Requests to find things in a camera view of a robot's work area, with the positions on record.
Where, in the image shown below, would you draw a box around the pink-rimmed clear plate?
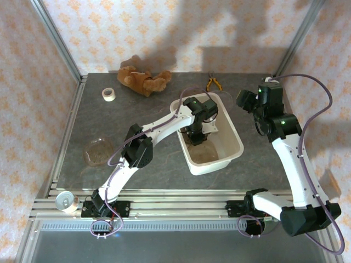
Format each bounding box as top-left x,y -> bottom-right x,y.
189,144 -> 220,164

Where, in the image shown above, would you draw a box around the white plastic bin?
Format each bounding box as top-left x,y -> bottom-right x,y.
169,92 -> 245,176

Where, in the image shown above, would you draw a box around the large brownish clear plate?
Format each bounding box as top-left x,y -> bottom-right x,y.
82,136 -> 115,167

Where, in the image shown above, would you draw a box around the yellow black pliers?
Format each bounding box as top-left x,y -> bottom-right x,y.
206,70 -> 222,92

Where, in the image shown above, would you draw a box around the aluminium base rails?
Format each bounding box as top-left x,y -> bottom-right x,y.
29,188 -> 330,220

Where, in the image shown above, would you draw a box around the tan teddy bear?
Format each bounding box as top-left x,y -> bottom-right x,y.
117,54 -> 173,97

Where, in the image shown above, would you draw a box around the masking tape roll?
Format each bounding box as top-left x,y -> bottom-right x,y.
101,87 -> 117,102

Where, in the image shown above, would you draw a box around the grey metal panel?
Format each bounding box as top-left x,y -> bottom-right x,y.
16,219 -> 343,263

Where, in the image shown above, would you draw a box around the silver drink can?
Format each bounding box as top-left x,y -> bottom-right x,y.
54,191 -> 80,214

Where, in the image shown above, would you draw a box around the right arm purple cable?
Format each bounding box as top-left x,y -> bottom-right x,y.
237,73 -> 345,255

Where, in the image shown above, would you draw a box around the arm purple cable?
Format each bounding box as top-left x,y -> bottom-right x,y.
237,73 -> 345,255
90,87 -> 217,239

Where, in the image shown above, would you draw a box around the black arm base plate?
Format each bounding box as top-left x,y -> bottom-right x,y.
226,199 -> 275,219
81,201 -> 131,219

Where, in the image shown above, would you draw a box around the aluminium frame post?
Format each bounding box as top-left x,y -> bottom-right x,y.
273,0 -> 329,80
35,0 -> 84,83

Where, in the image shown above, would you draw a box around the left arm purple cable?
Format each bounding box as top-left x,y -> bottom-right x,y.
90,87 -> 217,239

